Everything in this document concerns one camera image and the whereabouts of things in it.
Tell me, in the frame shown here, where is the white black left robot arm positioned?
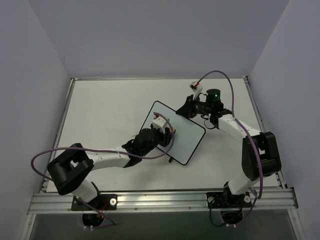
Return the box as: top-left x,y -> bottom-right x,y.
47,126 -> 176,210

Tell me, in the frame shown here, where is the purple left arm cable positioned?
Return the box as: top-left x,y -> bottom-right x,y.
30,112 -> 176,229

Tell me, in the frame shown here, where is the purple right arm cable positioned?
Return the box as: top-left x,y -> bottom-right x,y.
196,70 -> 263,225

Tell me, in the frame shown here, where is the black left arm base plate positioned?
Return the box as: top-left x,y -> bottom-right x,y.
71,193 -> 118,211

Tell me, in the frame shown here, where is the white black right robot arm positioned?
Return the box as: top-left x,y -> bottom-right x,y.
176,88 -> 282,207

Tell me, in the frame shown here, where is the small black-framed whiteboard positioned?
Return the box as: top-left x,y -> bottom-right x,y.
142,100 -> 206,166

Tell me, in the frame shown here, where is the front aluminium extrusion rail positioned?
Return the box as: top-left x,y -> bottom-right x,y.
27,187 -> 298,214

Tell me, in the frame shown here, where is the aluminium table edge rail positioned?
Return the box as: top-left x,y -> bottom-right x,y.
242,75 -> 266,132

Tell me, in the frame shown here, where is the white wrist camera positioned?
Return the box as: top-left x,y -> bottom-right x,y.
150,112 -> 170,134
189,81 -> 203,100

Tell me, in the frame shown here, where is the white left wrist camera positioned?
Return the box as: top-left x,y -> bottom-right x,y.
150,112 -> 170,134

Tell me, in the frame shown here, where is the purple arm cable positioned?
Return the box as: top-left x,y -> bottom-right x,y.
30,112 -> 176,229
196,70 -> 263,225

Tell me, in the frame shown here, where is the yellow whiteboard eraser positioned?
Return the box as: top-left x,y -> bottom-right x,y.
169,128 -> 176,135

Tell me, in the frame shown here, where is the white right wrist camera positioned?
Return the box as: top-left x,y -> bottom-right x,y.
189,81 -> 203,100

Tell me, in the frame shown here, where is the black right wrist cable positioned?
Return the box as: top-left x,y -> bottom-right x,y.
201,115 -> 218,130

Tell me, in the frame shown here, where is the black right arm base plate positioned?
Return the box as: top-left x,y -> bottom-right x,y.
206,191 -> 252,209

